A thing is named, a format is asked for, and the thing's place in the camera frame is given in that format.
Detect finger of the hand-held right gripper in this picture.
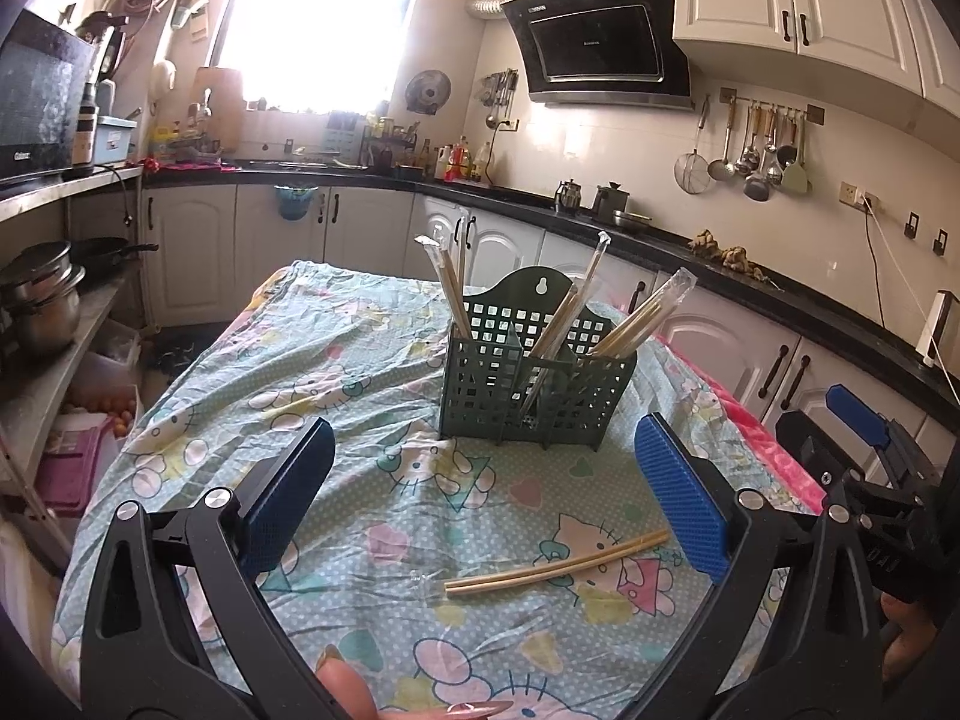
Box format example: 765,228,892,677
825,384,895,458
776,409,857,500

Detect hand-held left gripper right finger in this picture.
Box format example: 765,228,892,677
634,412,883,720

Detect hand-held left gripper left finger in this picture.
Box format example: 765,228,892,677
77,416,353,720

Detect green plastic utensil basket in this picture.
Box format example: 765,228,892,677
439,266,638,452

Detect chopstick pair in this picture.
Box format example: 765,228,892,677
589,268,698,358
445,529,671,602
525,231,613,410
415,235,475,342

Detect person's right hand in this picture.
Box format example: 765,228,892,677
879,592,944,687

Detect person's left hand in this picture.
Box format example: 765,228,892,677
315,656,518,720

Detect cartoon printed bed sheet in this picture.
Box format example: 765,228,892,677
52,261,818,720

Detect tray of eggs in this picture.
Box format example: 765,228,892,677
60,386,140,437

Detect pink plastic crate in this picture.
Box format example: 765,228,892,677
37,427,103,512

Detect green spatula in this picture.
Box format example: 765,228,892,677
781,116,813,195

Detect black kitchen countertop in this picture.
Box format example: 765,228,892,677
142,157,960,413

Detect dark ladle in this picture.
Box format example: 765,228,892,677
744,109,774,203

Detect metal shelf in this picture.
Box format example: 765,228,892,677
0,165,144,533

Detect steel spoon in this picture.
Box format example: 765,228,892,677
735,105,761,176

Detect blue hanging bin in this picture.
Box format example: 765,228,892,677
272,184,317,223

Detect black pot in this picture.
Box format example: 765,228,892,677
592,181,654,234

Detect black frying pan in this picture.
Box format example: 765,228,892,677
71,236,160,279

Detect stack of steel pots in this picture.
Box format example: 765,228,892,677
0,240,86,354

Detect black spice rack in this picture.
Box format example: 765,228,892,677
364,116,422,170

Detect white knife rack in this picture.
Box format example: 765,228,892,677
324,111,363,152

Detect wooden cutting board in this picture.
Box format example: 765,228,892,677
193,66,245,155

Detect blue plastic box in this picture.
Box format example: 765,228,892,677
91,114,140,165

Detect dark bottle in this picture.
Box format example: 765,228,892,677
71,82,99,167

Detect hanging kitchen tools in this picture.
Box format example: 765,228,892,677
480,69,521,129

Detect black range hood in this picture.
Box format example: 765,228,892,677
501,0,692,112

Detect black microwave oven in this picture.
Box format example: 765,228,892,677
0,11,98,185

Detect blender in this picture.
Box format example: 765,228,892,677
90,22,125,118

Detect kitchen window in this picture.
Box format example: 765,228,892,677
214,0,428,113

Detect black power cable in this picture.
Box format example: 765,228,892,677
862,202,890,328

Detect white cable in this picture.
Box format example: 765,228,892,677
874,206,939,324

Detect wire skimmer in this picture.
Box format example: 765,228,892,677
673,97,713,197

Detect metal utensil rail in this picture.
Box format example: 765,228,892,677
720,88,826,125

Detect white wall cabinets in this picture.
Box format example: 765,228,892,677
671,0,960,121

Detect small wall fan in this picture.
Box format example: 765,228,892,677
405,69,453,118

